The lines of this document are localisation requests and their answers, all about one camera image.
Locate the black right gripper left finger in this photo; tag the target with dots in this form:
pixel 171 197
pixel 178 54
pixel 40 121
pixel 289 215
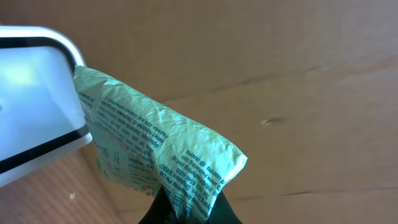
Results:
pixel 161 211

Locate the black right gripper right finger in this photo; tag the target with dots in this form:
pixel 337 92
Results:
pixel 222 213

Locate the teal snack packet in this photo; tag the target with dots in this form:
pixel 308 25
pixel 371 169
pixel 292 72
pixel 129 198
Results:
pixel 146 145

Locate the white barcode scanner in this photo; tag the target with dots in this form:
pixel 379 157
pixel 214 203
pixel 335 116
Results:
pixel 41 116

